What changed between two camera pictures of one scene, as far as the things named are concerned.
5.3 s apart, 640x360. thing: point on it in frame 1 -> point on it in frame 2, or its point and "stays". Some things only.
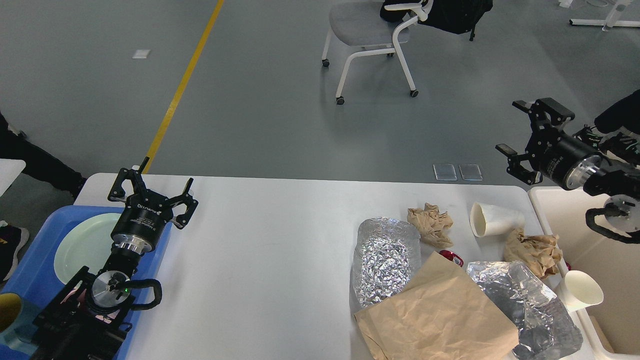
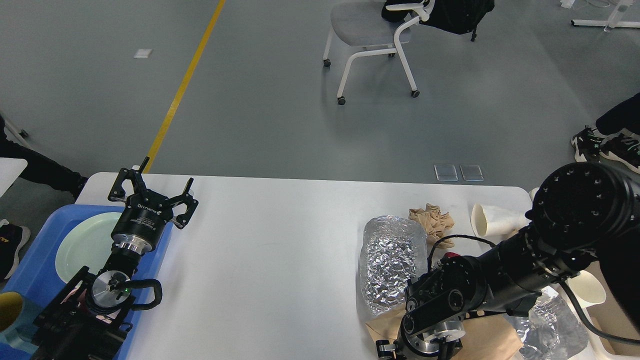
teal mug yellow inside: [17, 330] stays
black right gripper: [576, 165] -> [440, 340]
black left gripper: [142, 223] stays
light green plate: [84, 241] stays
